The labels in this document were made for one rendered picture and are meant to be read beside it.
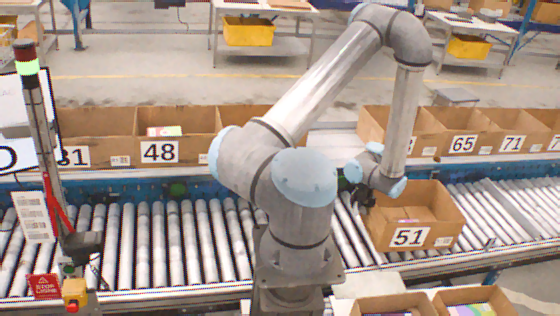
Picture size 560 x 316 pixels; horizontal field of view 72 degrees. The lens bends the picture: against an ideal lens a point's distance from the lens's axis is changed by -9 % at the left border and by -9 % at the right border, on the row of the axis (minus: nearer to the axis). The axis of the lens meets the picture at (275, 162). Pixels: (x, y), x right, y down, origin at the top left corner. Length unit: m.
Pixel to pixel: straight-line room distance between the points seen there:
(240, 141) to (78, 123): 1.27
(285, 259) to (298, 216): 0.14
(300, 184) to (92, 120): 1.45
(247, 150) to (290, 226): 0.21
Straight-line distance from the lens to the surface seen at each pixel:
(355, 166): 1.57
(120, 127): 2.14
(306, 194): 0.87
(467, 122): 2.79
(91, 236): 1.32
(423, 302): 1.65
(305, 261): 1.00
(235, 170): 0.99
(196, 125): 2.14
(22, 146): 1.32
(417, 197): 2.13
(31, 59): 1.08
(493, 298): 1.84
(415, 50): 1.27
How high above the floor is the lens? 1.99
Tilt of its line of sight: 34 degrees down
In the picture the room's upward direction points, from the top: 8 degrees clockwise
